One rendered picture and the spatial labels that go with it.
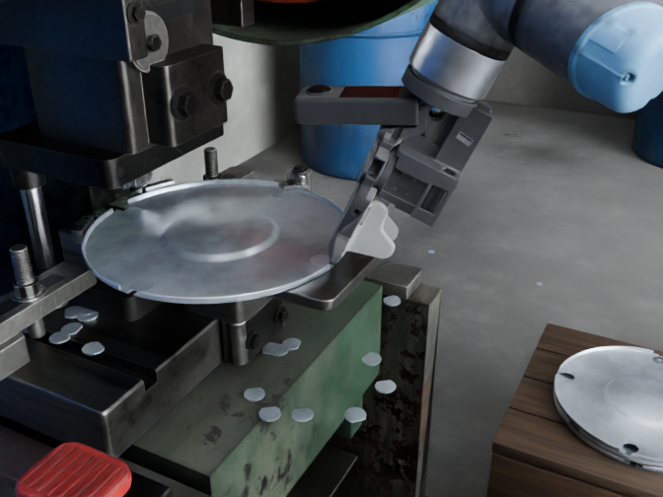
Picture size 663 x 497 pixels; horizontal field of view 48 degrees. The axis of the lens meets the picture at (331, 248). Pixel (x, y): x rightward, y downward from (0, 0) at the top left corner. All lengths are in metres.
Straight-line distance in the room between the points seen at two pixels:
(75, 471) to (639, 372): 1.03
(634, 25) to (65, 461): 0.51
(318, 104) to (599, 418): 0.77
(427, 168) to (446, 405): 1.20
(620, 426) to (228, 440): 0.70
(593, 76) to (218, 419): 0.48
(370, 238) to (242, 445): 0.24
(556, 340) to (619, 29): 0.96
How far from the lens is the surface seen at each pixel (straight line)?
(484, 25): 0.62
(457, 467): 1.66
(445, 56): 0.63
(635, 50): 0.56
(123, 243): 0.82
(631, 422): 1.27
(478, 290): 2.27
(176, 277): 0.74
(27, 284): 0.80
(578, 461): 1.21
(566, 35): 0.58
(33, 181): 0.85
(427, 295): 1.02
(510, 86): 4.14
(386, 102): 0.66
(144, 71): 0.73
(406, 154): 0.66
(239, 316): 0.80
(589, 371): 1.36
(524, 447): 1.21
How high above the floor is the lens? 1.14
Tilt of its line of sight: 28 degrees down
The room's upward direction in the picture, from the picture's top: straight up
